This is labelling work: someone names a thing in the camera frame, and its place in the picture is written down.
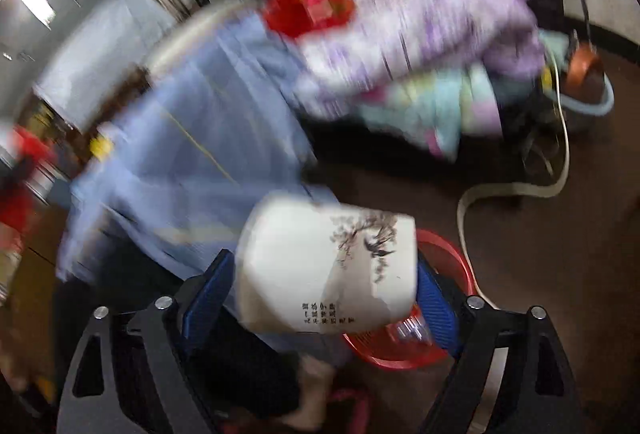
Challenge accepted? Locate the red snack packet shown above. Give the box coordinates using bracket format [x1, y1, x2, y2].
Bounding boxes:
[0, 124, 57, 241]

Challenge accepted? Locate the blue checked cloth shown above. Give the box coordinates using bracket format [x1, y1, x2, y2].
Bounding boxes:
[55, 9, 351, 356]

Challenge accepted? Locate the pink slipper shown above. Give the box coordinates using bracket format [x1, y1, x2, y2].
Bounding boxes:
[325, 386, 372, 434]

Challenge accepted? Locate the red plastic basket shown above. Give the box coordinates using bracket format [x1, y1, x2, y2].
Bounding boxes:
[342, 229, 479, 370]

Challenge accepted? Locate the teal patterned cloth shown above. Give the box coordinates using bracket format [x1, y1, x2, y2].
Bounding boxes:
[360, 64, 506, 161]

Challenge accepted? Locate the yellow crumpled wrapper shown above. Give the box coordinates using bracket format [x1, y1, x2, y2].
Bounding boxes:
[89, 134, 114, 161]

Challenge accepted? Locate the purple floral sheet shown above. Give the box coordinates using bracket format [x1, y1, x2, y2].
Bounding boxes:
[295, 0, 547, 116]

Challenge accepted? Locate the red patterned blanket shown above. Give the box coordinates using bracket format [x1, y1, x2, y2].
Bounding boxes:
[262, 0, 357, 38]

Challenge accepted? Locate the person's dark trouser leg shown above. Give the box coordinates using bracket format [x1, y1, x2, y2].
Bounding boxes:
[200, 314, 314, 423]

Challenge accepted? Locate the copper pot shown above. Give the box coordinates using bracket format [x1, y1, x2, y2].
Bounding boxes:
[565, 42, 606, 91]

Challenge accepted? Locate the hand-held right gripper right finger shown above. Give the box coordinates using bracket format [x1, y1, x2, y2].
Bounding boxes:
[416, 258, 584, 434]

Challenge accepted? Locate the white paper cup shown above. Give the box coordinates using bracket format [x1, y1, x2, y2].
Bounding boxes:
[235, 194, 419, 335]

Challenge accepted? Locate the person's foot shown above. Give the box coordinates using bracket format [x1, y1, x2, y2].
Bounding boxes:
[292, 356, 346, 433]

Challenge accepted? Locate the clear plastic bottle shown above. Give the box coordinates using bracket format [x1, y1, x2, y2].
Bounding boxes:
[387, 318, 434, 353]

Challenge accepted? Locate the white hose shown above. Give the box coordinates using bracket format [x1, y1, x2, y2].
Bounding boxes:
[457, 59, 572, 296]

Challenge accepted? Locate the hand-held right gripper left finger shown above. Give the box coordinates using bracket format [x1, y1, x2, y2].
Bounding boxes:
[57, 249, 237, 434]

